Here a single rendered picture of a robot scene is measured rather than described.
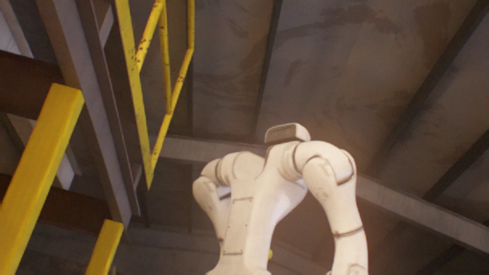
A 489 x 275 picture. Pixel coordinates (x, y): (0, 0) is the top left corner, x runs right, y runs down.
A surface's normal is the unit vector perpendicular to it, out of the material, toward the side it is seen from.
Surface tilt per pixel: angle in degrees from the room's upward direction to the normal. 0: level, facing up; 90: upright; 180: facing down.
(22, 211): 90
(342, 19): 171
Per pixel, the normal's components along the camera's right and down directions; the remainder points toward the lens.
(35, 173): 0.07, -0.38
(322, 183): -0.56, 0.42
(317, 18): -0.10, 0.92
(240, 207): -0.74, -0.35
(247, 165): 0.65, -0.15
